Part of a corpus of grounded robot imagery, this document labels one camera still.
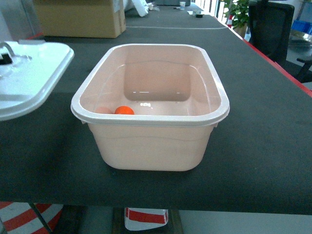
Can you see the pink plastic storage box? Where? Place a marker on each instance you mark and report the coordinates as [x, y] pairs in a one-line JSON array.
[[175, 93]]

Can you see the green potted plant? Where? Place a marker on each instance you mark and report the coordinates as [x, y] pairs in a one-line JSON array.
[[237, 16]]

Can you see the white box lid grey handle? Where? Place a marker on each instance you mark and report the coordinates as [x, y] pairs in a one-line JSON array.
[[29, 71]]

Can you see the white paper cup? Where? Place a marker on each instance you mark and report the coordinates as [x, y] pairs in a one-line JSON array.
[[182, 5]]

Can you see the orange cylindrical capacitor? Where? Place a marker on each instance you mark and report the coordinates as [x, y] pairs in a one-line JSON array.
[[124, 110]]

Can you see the black table mat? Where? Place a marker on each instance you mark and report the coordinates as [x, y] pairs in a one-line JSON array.
[[258, 159]]

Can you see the blue bin right shelf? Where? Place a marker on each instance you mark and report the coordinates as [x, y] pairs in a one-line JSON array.
[[302, 26]]

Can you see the red white traffic cone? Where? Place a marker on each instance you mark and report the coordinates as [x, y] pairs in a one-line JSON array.
[[146, 221]]

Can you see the cardboard box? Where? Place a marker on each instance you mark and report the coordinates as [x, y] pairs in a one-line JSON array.
[[81, 18]]

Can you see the black office chair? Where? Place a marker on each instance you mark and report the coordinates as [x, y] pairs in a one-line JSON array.
[[270, 26]]

